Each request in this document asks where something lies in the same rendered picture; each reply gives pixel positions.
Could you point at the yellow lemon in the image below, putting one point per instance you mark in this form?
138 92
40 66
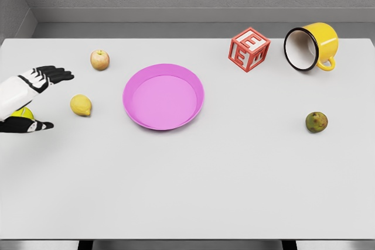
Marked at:
80 104

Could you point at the red letter block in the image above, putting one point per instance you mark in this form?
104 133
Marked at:
249 50

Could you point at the green-brown pear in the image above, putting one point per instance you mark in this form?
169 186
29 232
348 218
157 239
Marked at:
316 121

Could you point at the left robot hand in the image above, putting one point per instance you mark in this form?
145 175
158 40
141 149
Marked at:
17 92

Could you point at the yellow enamel mug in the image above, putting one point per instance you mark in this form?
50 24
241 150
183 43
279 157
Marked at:
313 45

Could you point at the pink round plate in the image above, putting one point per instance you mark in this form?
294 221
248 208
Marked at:
163 97

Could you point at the red-yellow apple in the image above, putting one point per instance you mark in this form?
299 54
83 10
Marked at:
99 60

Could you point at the yellow-green tennis ball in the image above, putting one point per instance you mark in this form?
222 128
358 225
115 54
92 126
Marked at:
25 113

